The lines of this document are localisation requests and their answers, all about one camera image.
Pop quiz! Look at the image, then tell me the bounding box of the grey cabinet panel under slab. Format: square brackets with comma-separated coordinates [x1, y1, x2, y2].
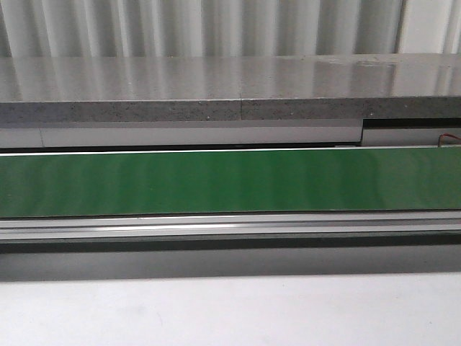
[1, 118, 460, 149]

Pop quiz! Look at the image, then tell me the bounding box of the green conveyor belt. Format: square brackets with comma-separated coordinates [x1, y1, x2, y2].
[1, 147, 460, 218]

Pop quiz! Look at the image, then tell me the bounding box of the grey stone countertop slab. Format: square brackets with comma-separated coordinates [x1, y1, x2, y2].
[1, 54, 460, 125]

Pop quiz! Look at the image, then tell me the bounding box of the white pleated curtain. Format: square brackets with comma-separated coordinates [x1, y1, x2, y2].
[1, 1, 460, 57]

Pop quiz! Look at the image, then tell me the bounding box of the aluminium conveyor front rail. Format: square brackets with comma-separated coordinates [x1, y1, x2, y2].
[1, 210, 460, 253]

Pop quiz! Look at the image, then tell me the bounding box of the red wire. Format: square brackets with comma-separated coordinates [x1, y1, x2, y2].
[437, 133, 461, 148]

